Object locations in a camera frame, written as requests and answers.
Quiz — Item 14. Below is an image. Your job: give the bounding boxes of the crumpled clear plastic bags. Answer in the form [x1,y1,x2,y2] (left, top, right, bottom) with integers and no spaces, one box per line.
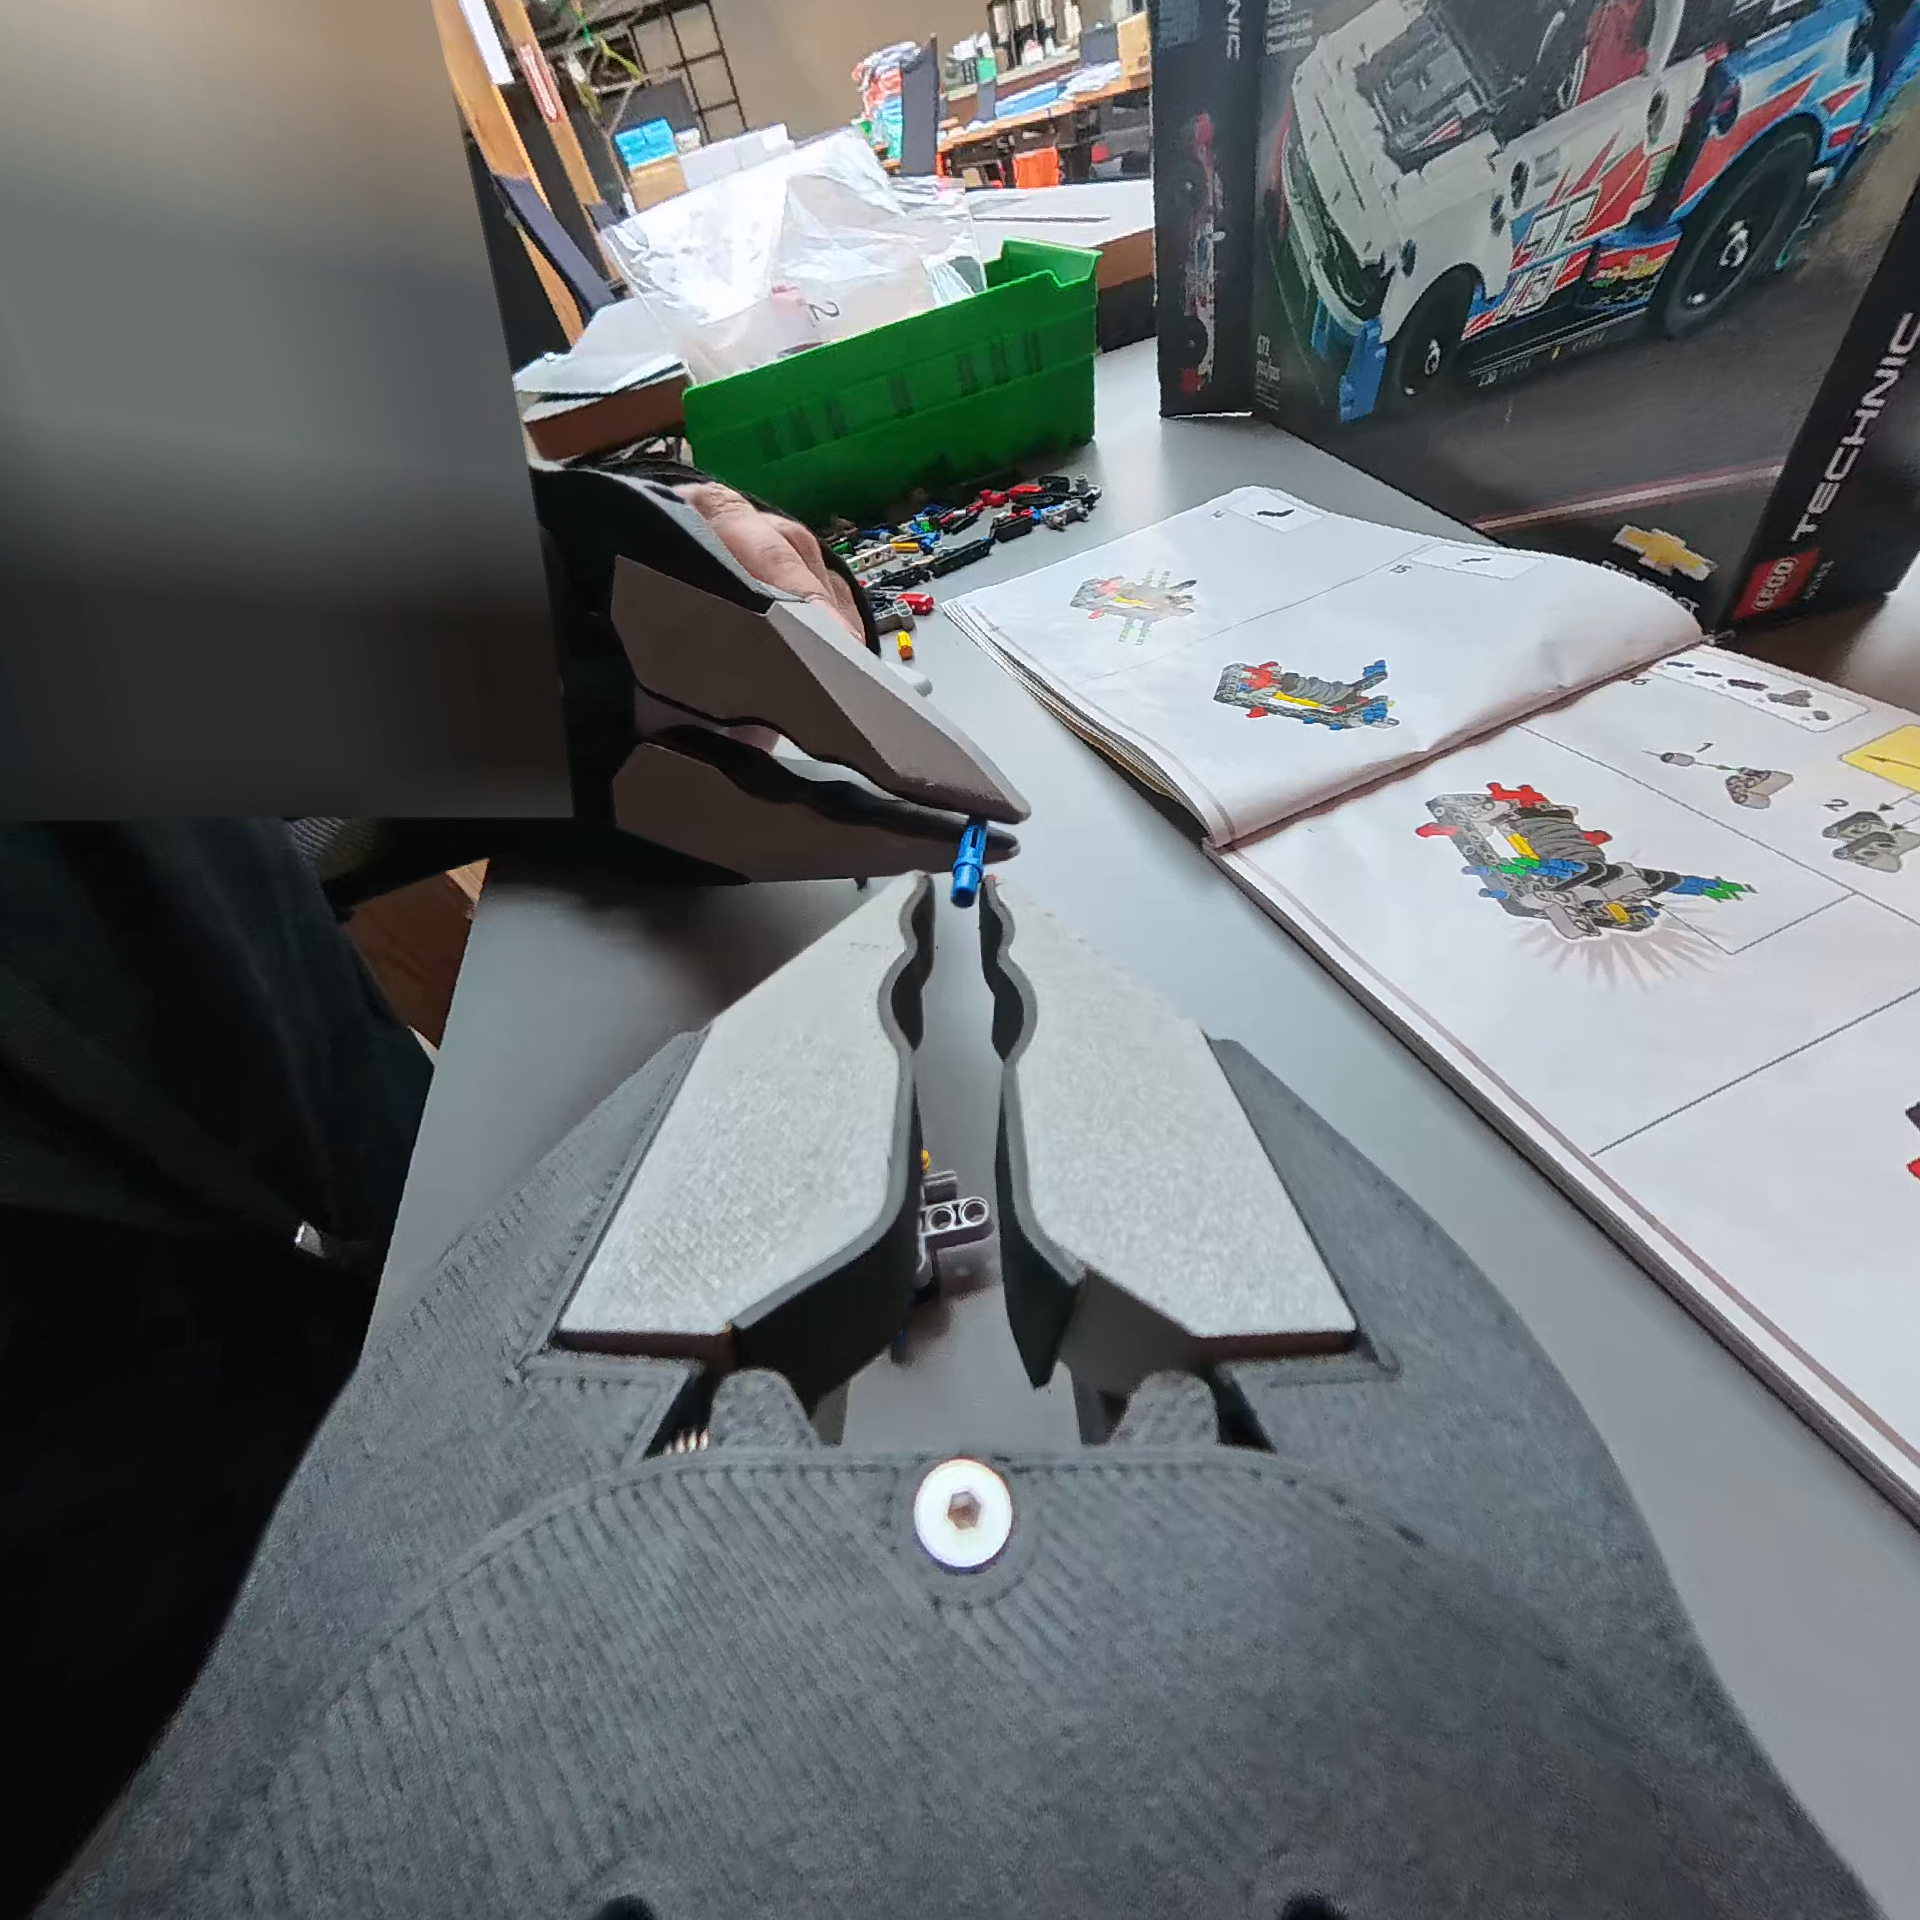
[515,130,996,394]

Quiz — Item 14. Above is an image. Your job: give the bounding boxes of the wooden furniture frame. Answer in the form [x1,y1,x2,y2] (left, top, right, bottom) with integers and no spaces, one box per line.
[433,0,586,351]

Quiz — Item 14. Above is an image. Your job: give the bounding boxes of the person's left hand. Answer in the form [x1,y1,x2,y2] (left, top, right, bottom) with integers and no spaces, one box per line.
[685,481,882,656]

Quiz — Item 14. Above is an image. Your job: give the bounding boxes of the black frame lego model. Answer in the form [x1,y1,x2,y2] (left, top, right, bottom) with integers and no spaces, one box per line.
[896,1143,996,1356]

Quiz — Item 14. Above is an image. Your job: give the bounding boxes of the pile of lego pieces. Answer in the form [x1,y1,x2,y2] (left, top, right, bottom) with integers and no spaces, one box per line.
[817,466,1106,641]

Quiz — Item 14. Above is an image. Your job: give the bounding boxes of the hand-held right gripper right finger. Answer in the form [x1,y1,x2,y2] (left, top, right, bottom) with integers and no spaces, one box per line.
[976,875,1365,1383]

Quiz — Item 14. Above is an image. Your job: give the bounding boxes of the green object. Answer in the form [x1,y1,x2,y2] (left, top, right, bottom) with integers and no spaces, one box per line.
[685,244,1106,529]

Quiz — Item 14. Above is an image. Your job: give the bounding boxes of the person's torso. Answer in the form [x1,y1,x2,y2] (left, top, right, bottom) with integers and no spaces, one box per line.
[0,819,441,1920]

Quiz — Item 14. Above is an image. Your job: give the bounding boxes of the black lego set box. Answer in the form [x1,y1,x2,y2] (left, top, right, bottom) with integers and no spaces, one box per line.
[1145,0,1920,636]

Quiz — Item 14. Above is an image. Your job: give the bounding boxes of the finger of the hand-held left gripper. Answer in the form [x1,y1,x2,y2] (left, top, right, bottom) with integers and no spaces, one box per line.
[607,733,1025,893]
[607,555,1035,829]

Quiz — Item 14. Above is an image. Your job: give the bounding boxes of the lego instruction booklet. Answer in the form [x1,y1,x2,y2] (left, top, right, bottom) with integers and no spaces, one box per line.
[942,481,1920,1524]

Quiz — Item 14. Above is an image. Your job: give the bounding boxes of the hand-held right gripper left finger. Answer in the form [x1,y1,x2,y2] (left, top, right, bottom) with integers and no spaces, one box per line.
[554,870,938,1403]

